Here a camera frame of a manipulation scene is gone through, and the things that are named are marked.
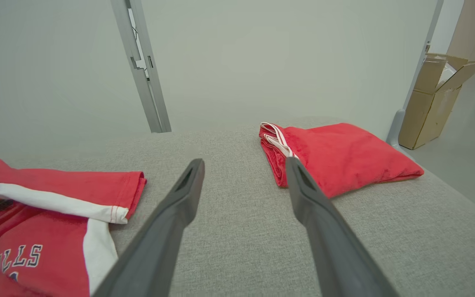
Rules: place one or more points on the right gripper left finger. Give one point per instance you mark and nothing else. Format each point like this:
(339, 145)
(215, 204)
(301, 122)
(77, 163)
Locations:
(159, 239)

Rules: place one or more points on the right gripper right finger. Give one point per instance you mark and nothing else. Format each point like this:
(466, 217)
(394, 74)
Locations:
(328, 243)

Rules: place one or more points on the red shorts with white stripes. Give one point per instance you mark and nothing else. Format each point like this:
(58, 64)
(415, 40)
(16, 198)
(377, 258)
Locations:
(344, 156)

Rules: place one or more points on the red jersey with white sleeves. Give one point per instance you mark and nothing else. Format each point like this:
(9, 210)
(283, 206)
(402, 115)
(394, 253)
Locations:
(56, 255)

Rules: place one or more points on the open brown cardboard box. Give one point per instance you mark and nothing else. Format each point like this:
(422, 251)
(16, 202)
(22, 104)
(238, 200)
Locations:
(427, 111)

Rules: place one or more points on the grey double partition post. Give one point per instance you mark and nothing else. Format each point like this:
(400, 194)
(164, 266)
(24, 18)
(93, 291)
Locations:
(142, 70)

